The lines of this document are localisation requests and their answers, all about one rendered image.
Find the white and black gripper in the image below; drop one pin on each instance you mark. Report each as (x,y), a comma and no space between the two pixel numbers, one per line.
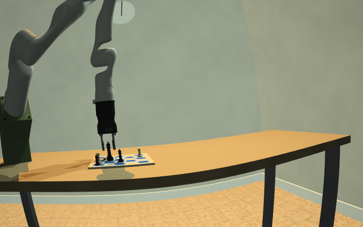
(105,112)

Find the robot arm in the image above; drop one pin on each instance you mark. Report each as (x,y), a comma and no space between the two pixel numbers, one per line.
(27,48)

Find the blue and cream chessboard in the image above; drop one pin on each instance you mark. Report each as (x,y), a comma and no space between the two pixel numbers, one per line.
(129,161)

